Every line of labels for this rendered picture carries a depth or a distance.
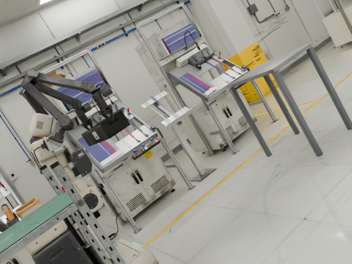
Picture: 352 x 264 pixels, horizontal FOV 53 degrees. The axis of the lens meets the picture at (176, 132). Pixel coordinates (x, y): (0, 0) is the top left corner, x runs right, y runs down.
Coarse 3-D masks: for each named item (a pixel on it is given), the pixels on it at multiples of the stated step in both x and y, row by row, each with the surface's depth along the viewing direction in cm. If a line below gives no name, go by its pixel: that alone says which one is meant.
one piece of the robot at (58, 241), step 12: (12, 216) 207; (60, 228) 208; (72, 228) 231; (36, 240) 201; (48, 240) 204; (60, 240) 207; (72, 240) 210; (84, 240) 234; (36, 252) 202; (48, 252) 203; (60, 252) 207; (72, 252) 209; (84, 252) 213
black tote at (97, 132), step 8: (120, 112) 231; (104, 120) 268; (120, 120) 230; (96, 128) 234; (104, 128) 225; (112, 128) 227; (120, 128) 229; (88, 136) 262; (96, 136) 245; (104, 136) 231; (112, 136) 226; (88, 144) 275
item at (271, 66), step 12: (300, 48) 292; (312, 48) 288; (276, 60) 307; (288, 60) 278; (312, 60) 291; (252, 72) 322; (264, 72) 283; (276, 72) 273; (324, 72) 291; (324, 84) 294; (276, 96) 353; (288, 96) 276; (336, 96) 294; (240, 108) 339; (252, 120) 340; (288, 120) 359; (300, 120) 279; (348, 120) 297; (264, 144) 343; (312, 144) 283
